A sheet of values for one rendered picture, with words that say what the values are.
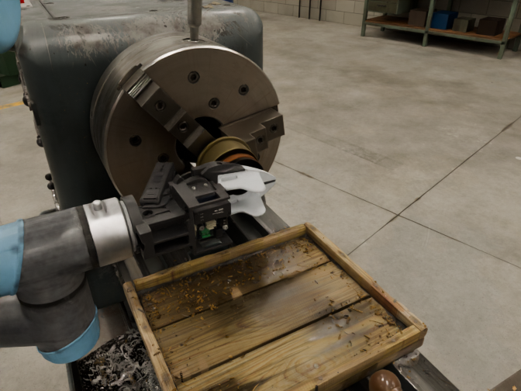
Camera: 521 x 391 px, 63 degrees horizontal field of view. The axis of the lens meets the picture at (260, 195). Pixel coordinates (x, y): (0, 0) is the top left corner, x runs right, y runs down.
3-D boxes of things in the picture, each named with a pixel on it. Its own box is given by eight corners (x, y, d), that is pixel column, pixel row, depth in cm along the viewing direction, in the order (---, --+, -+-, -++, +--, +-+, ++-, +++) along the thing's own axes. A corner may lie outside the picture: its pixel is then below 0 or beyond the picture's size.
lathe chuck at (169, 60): (101, 214, 78) (83, 33, 63) (252, 188, 93) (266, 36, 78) (112, 240, 71) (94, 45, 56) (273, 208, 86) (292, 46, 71)
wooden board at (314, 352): (125, 301, 70) (122, 282, 68) (307, 237, 85) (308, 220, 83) (191, 473, 48) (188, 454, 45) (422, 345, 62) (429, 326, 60)
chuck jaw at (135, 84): (173, 136, 71) (119, 89, 64) (193, 115, 71) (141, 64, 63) (198, 163, 63) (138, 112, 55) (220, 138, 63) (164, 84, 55)
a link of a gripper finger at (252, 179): (291, 194, 58) (229, 212, 54) (270, 175, 62) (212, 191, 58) (292, 174, 56) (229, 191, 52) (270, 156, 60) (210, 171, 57)
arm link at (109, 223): (91, 243, 54) (77, 188, 50) (128, 233, 56) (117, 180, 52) (104, 279, 49) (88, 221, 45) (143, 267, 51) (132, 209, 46)
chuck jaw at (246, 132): (209, 118, 73) (268, 96, 77) (215, 143, 76) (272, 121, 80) (237, 141, 65) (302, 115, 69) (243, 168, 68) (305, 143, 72)
